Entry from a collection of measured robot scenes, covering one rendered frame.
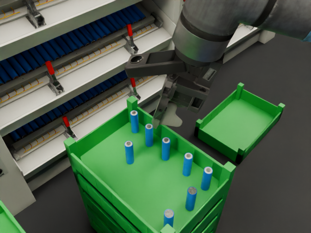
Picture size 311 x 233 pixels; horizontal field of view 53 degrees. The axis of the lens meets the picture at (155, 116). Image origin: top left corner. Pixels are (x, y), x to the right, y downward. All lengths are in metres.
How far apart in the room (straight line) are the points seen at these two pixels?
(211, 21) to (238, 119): 0.85
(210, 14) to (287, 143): 0.88
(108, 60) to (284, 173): 0.70
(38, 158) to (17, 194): 0.12
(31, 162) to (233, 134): 0.72
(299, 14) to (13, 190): 0.85
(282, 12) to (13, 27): 0.55
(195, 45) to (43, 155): 0.66
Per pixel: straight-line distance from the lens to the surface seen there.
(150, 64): 0.56
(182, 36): 0.50
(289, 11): 0.48
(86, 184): 0.74
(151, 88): 1.17
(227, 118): 1.29
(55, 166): 1.11
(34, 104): 0.87
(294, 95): 1.48
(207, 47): 0.49
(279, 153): 1.23
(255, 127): 1.28
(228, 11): 0.47
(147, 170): 0.71
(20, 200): 1.07
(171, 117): 0.63
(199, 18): 0.48
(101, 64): 0.95
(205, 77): 0.56
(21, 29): 0.77
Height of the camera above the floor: 0.91
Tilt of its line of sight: 46 degrees down
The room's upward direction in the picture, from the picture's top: straight up
